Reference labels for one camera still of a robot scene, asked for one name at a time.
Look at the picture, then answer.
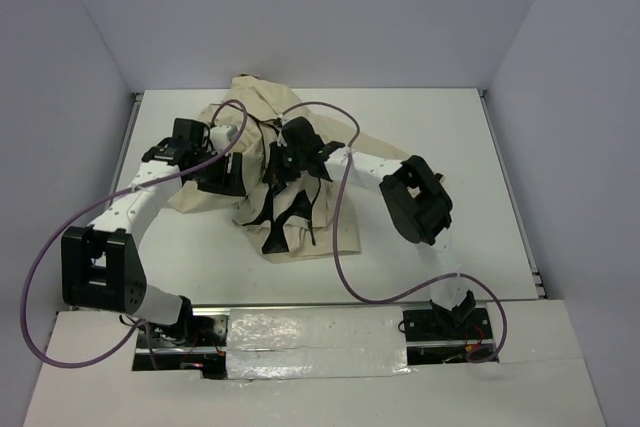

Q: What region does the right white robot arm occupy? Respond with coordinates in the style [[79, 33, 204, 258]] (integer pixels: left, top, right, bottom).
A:
[[263, 117, 476, 339]]

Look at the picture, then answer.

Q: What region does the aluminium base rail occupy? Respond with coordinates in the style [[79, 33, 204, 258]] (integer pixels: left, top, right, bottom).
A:
[[132, 306, 497, 381]]

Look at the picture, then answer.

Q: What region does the right table edge rail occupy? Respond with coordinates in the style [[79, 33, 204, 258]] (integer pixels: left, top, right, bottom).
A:
[[477, 89, 548, 300]]

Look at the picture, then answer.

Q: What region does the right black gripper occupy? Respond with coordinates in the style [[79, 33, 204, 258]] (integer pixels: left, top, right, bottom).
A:
[[263, 141, 307, 183]]

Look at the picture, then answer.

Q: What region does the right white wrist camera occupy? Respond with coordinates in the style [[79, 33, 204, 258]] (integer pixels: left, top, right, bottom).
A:
[[273, 116, 288, 148]]

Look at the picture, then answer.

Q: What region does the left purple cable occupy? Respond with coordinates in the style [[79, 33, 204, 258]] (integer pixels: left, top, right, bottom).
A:
[[19, 99, 249, 367]]

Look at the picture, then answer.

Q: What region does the beige jacket black lining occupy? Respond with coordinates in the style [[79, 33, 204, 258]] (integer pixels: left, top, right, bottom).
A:
[[169, 75, 408, 263]]

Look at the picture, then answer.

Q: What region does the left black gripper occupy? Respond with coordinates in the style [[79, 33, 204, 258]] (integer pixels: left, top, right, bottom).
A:
[[189, 148, 246, 197]]

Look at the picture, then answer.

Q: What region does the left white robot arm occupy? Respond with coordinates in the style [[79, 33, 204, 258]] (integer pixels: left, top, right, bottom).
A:
[[61, 118, 241, 346]]

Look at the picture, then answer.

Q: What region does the silver tape sheet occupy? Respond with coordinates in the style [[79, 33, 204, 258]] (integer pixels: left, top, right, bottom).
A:
[[226, 306, 409, 380]]

